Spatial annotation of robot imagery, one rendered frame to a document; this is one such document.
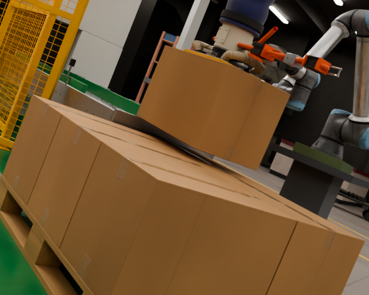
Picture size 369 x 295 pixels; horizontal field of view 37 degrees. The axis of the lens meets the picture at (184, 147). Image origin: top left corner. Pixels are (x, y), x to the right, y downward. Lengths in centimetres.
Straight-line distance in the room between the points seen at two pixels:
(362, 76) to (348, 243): 116
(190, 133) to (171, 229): 93
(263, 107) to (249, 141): 17
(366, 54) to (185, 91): 99
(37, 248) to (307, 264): 98
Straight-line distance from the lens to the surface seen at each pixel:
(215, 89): 242
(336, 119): 323
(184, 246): 165
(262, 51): 254
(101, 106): 296
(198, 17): 630
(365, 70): 303
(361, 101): 307
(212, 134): 244
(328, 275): 215
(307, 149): 312
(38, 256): 208
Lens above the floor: 77
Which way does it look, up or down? 4 degrees down
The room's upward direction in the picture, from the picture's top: 22 degrees clockwise
